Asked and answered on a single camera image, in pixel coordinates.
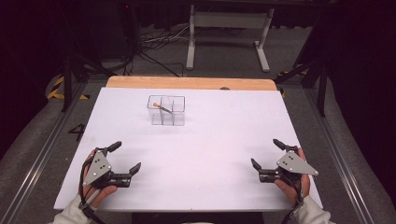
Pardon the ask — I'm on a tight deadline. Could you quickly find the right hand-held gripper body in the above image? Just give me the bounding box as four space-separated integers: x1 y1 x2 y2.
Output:
258 145 319 186

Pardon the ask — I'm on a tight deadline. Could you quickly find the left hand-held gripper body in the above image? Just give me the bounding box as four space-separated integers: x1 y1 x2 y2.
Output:
81 148 133 190

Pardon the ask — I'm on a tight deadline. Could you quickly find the clear plastic organizer box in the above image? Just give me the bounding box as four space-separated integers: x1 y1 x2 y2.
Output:
147 94 187 127

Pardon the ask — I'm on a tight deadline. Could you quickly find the person's left hand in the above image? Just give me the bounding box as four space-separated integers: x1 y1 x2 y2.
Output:
80 148 119 209

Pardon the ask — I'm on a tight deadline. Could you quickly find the person's right hand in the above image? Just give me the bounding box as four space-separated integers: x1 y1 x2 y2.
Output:
274 147 312 207

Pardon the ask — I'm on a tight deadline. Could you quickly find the white table cover sheet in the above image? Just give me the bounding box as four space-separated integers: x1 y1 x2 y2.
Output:
53 87 324 213

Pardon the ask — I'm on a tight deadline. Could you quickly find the black metal stand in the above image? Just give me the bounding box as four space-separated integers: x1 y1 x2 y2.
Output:
60 50 118 113
274 57 329 119

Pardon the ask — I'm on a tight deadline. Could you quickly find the black equipment tower red light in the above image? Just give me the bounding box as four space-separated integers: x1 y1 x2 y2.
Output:
119 0 140 62

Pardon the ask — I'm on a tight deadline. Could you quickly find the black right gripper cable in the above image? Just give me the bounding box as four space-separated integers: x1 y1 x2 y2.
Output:
289 176 305 224

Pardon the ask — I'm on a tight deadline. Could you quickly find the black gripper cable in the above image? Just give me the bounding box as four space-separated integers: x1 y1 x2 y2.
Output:
78 158 107 224
289 176 305 224

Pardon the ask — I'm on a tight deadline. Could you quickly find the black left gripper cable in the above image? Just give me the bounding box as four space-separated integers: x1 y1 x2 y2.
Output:
78 158 107 224

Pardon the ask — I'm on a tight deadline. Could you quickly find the aluminium floor rail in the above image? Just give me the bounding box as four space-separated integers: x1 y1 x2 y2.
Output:
302 87 376 224
0 83 89 224

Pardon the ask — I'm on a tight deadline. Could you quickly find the bundle of floor cables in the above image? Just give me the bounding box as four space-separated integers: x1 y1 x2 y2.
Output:
136 23 191 77

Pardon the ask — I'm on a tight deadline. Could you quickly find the white metal stand frame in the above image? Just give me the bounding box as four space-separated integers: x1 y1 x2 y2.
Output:
185 4 276 74

